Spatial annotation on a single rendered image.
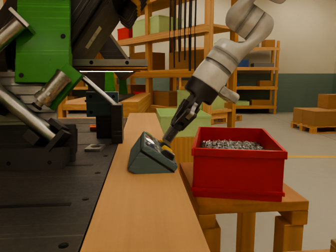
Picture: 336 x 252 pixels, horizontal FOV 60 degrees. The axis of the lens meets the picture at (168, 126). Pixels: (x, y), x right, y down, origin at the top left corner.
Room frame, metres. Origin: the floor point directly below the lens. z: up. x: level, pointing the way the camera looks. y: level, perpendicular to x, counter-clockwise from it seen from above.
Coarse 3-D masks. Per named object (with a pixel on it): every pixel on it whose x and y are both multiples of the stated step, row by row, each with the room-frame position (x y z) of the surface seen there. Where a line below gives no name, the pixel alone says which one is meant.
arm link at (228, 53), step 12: (264, 12) 0.66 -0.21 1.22; (264, 24) 0.64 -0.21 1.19; (252, 36) 0.65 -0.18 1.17; (264, 36) 0.65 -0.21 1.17; (216, 48) 0.65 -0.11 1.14; (228, 48) 0.64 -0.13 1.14; (240, 48) 0.64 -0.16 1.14; (252, 48) 0.67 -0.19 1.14; (216, 60) 0.64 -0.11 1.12; (228, 60) 0.64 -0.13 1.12; (240, 60) 0.66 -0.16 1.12
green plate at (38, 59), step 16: (32, 0) 0.69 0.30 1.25; (48, 0) 0.69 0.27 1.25; (64, 0) 0.69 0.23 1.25; (32, 16) 0.68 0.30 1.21; (48, 16) 0.68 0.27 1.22; (64, 16) 0.68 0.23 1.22; (48, 32) 0.67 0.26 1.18; (64, 32) 0.67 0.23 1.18; (16, 48) 0.65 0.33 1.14; (32, 48) 0.66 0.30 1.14; (48, 48) 0.66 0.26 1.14; (64, 48) 0.66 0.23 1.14; (16, 64) 0.64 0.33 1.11; (32, 64) 0.65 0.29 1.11; (48, 64) 0.65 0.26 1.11; (64, 64) 0.65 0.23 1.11; (16, 80) 0.64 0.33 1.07; (32, 80) 0.64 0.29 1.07; (48, 80) 0.64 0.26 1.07
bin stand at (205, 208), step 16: (192, 176) 0.80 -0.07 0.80; (192, 192) 0.69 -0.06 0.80; (288, 192) 0.69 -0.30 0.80; (208, 208) 0.62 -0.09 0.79; (224, 208) 0.62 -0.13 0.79; (240, 208) 0.62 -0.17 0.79; (256, 208) 0.63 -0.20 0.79; (272, 208) 0.63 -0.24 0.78; (288, 208) 0.63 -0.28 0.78; (304, 208) 0.64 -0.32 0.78; (208, 224) 0.62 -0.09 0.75; (240, 224) 0.92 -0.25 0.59; (288, 224) 0.64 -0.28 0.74; (208, 240) 0.62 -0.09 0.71; (240, 240) 0.92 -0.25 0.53; (288, 240) 0.64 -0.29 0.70
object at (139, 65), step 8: (72, 64) 0.78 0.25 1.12; (80, 64) 0.78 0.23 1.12; (88, 64) 0.78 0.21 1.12; (96, 64) 0.79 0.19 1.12; (104, 64) 0.79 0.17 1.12; (112, 64) 0.79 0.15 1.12; (120, 64) 0.79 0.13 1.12; (128, 64) 0.79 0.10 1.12; (136, 64) 0.80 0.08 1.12; (144, 64) 0.80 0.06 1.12
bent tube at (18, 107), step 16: (16, 16) 0.63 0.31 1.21; (0, 32) 0.62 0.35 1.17; (16, 32) 0.64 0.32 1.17; (32, 32) 0.66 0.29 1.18; (0, 48) 0.63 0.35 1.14; (0, 96) 0.59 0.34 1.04; (16, 112) 0.59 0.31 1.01; (32, 112) 0.59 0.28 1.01; (32, 128) 0.58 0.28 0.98; (48, 128) 0.58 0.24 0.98
